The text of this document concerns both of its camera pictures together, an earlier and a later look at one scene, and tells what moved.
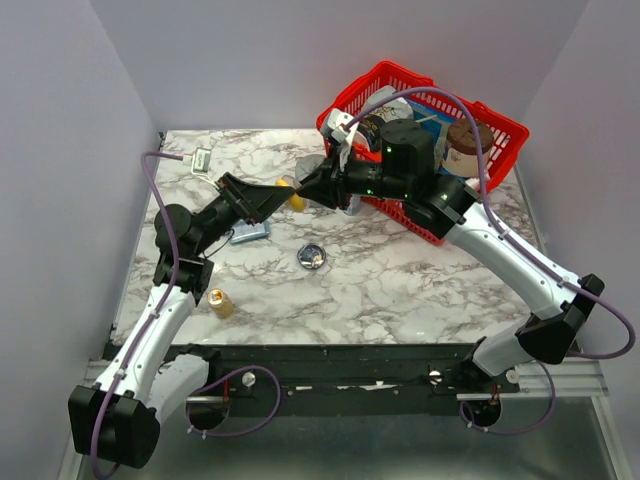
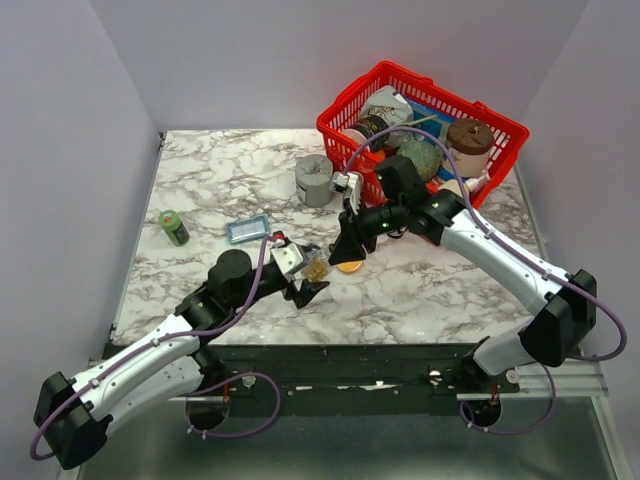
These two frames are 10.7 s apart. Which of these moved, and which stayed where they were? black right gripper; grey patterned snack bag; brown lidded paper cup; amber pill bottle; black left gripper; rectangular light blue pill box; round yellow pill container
Moved: black right gripper; round yellow pill container; black left gripper; amber pill bottle
Stayed: grey patterned snack bag; brown lidded paper cup; rectangular light blue pill box
